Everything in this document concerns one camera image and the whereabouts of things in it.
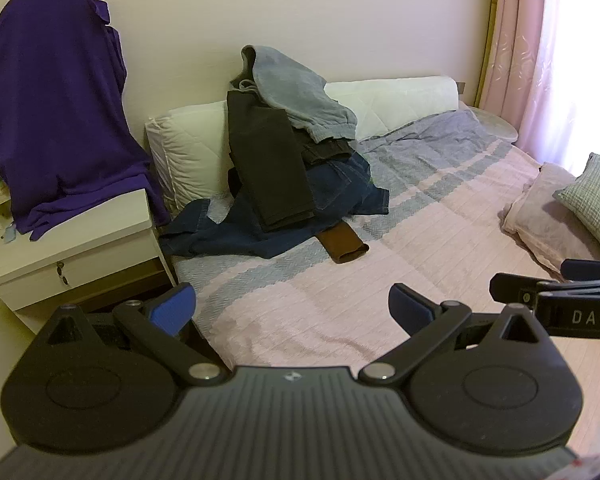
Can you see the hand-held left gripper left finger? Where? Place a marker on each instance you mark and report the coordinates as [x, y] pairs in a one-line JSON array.
[[172, 307]]

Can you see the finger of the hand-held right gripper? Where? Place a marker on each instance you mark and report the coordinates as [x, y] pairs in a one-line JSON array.
[[590, 269], [512, 287]]

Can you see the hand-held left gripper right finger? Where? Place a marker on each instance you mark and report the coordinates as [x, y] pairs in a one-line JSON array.
[[410, 307]]

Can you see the grey sweatpants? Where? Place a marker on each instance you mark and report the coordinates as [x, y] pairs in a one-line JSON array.
[[290, 85]]

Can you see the pink grey striped bedspread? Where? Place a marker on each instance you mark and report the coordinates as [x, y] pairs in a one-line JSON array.
[[380, 270]]

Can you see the green checked pillow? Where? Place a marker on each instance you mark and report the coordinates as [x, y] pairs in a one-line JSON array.
[[595, 195]]

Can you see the blue jeans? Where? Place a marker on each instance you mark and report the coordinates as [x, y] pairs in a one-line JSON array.
[[220, 232]]

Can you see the brown garment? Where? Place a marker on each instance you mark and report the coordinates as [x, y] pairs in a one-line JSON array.
[[342, 245]]

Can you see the white nightstand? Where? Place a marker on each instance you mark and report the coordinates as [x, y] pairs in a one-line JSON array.
[[80, 245]]

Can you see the white round object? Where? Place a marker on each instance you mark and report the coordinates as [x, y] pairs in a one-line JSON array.
[[497, 127]]

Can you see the black pants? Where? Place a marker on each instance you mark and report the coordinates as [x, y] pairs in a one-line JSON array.
[[265, 160]]

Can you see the purple shirt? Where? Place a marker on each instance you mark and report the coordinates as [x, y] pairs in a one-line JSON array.
[[55, 110]]

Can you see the pink curtain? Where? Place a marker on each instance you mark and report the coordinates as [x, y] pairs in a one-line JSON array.
[[520, 35]]

